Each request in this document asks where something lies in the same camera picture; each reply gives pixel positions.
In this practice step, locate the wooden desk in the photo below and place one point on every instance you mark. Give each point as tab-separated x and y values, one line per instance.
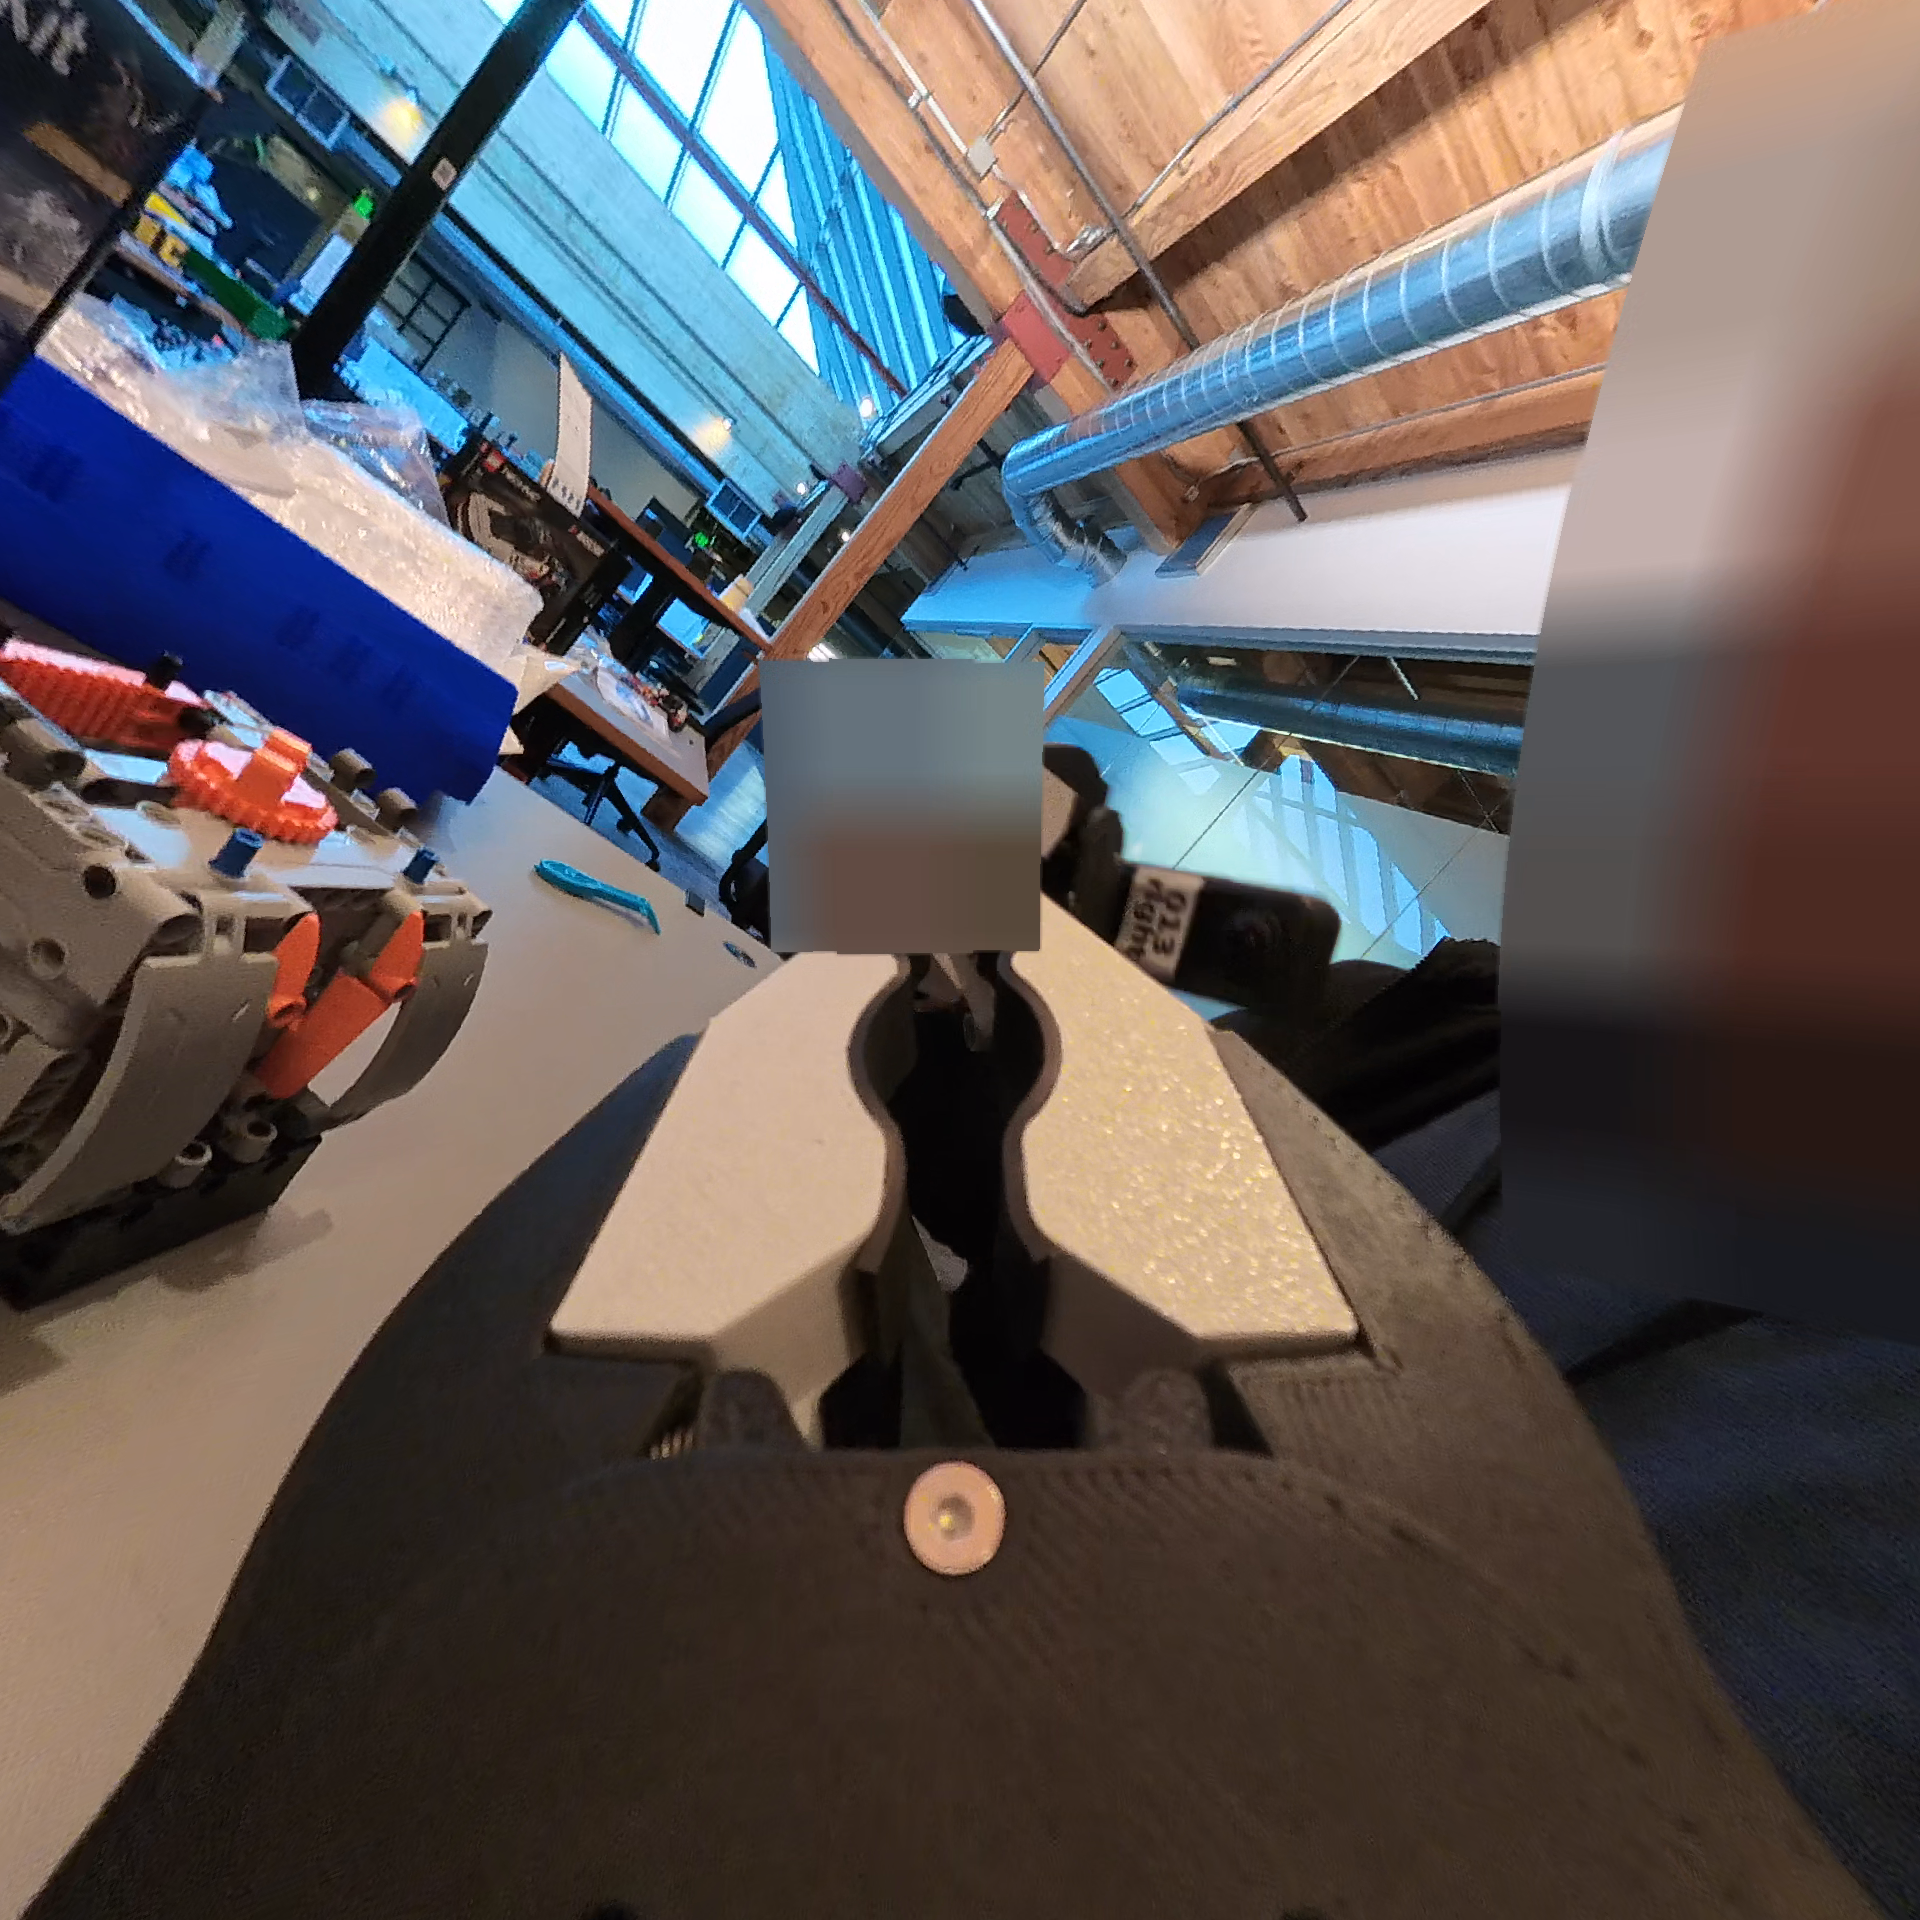
629	734
674	555

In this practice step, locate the silver air duct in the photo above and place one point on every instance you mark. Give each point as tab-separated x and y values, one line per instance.
1348	727
1348	329

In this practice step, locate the grey orange toy brick vehicle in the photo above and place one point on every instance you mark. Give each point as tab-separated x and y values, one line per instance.
195	961

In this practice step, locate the clear plastic wrap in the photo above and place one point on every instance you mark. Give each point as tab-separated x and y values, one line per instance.
374	494

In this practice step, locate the person's blue jeans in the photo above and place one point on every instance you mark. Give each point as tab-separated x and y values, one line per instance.
1723	1499

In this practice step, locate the black steel pillar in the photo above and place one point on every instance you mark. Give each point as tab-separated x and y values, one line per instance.
434	166

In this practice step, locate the black office chair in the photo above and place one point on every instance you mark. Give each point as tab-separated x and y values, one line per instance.
608	779

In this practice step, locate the black toy box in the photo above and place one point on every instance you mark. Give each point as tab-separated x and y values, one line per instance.
517	503

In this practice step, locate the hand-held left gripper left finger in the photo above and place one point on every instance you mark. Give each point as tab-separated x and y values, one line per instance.
720	1185

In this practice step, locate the printed toy box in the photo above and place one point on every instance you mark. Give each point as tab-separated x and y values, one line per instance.
76	148

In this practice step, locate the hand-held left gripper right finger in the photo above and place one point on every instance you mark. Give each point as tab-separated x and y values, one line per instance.
1184	1185

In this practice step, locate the teal plastic tool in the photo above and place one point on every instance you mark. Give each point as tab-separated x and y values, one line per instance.
598	891

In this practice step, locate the blue plastic bin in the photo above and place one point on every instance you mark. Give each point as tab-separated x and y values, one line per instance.
224	600

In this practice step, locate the white paper sign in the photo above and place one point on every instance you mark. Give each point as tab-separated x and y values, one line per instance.
571	427

